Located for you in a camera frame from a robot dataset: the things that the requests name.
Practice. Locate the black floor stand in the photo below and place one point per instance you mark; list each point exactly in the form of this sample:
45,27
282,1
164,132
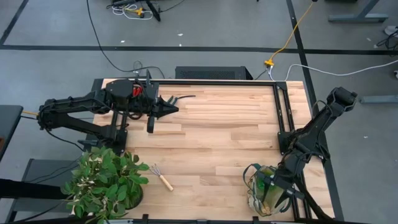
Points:
154,11

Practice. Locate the black aluminium table frame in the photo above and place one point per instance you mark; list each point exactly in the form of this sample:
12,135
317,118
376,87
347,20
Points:
230,82

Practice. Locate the grey desk leg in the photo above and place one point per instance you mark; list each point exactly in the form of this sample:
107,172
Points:
357,18

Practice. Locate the green potted plant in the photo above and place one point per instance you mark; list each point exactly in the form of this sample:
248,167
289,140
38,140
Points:
102,180

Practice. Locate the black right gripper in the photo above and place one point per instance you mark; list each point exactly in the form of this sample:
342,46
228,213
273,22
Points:
284,182

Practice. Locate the person's foot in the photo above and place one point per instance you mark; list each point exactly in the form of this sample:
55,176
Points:
391,30

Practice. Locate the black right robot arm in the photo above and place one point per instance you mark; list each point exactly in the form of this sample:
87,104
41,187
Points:
317,127

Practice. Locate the green spray bottle white nozzle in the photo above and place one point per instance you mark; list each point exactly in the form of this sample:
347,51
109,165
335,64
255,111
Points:
262,183

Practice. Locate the black side table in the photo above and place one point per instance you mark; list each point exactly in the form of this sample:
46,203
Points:
9,124

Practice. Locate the black computer tower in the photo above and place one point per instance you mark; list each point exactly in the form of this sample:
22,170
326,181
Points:
211,73

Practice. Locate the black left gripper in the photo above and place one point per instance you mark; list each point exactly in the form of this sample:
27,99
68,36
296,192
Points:
152,102

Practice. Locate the black rig post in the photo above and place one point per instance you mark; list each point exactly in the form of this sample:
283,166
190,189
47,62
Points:
25,188

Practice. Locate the grey desk foot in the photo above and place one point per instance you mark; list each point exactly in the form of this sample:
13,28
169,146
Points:
382,99

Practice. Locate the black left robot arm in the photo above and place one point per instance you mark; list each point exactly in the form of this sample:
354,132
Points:
71,104

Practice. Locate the green transparent gardening bag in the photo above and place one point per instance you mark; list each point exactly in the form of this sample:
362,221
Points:
253,199

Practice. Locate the dark grey cart shelf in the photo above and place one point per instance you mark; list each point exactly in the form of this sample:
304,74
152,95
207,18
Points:
40,169

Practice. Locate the silver aluminium bracket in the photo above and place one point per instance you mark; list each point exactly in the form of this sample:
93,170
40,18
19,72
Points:
121,222

